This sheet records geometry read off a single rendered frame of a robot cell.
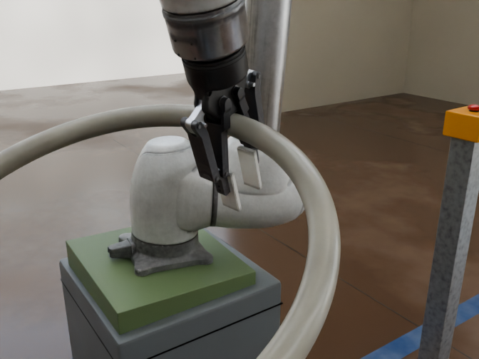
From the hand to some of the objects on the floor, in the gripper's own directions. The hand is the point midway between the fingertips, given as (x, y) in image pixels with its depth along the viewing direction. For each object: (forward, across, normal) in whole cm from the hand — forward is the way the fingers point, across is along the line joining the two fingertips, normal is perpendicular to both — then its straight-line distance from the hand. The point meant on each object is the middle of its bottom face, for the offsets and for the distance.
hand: (239, 179), depth 71 cm
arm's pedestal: (+120, +25, -27) cm, 126 cm away
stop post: (+150, -62, +15) cm, 163 cm away
